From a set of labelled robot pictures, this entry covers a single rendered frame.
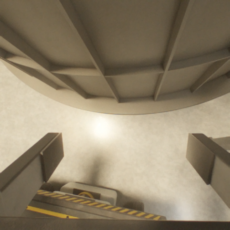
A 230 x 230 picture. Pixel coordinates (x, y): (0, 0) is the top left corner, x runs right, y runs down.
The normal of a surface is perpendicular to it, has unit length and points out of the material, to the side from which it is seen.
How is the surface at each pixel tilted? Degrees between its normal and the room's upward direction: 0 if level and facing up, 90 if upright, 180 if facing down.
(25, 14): 90
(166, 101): 0
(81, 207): 0
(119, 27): 90
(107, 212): 0
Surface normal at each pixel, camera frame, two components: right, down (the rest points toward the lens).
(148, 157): -0.16, -0.15
